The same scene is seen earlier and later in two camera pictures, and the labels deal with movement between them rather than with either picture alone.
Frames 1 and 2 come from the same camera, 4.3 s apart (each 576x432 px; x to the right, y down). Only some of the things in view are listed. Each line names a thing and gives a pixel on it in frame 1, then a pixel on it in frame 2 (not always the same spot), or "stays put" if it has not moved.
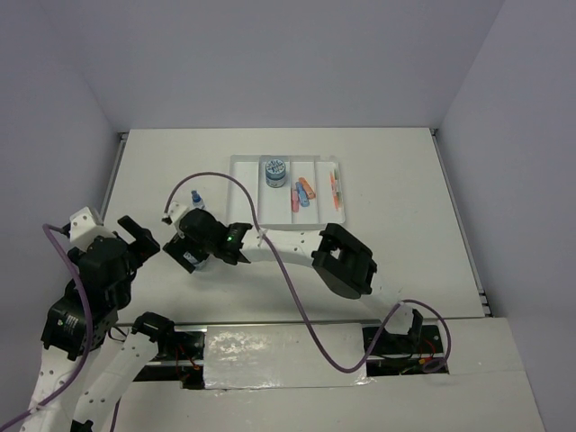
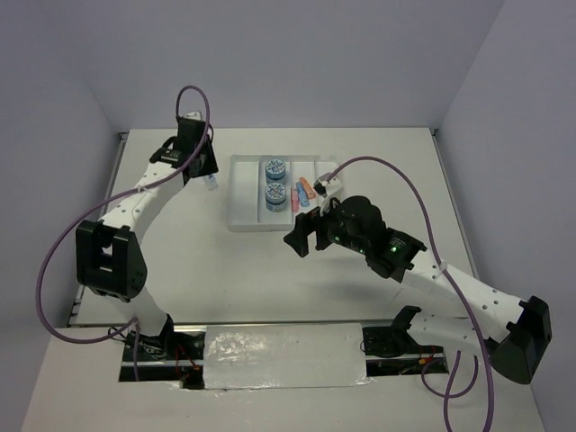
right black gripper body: (177, 247) → (356, 243)
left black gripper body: (125, 292) → (208, 159)
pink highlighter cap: (295, 202) stays put
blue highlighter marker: (301, 194) stays put
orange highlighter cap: (309, 190) stays put
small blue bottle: (196, 199) → (211, 182)
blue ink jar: (201, 265) → (275, 197)
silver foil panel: (284, 355) stays put
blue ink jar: (275, 171) stays put
